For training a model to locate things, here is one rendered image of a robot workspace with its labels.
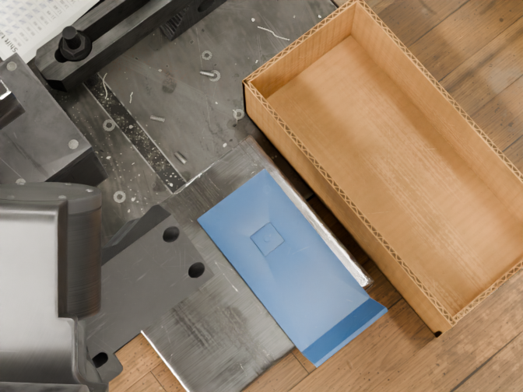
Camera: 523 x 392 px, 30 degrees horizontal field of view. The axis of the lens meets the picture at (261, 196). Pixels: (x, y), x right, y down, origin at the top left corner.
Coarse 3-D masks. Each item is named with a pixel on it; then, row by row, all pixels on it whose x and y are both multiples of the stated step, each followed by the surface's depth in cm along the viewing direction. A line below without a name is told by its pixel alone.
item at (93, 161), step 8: (80, 160) 75; (88, 160) 76; (96, 160) 77; (72, 168) 75; (80, 168) 76; (88, 168) 78; (96, 168) 79; (64, 176) 75; (72, 176) 77; (80, 176) 78; (88, 176) 79; (96, 176) 80; (104, 176) 81; (88, 184) 80; (96, 184) 82
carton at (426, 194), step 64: (320, 64) 84; (384, 64) 83; (320, 128) 83; (384, 128) 83; (448, 128) 80; (320, 192) 80; (384, 192) 81; (448, 192) 81; (512, 192) 78; (384, 256) 75; (448, 256) 80; (512, 256) 80; (448, 320) 72
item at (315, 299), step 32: (256, 192) 80; (224, 224) 79; (256, 224) 79; (288, 224) 79; (256, 256) 78; (288, 256) 78; (320, 256) 78; (256, 288) 77; (288, 288) 77; (320, 288) 77; (352, 288) 77; (288, 320) 77; (320, 320) 77; (352, 320) 76; (320, 352) 74
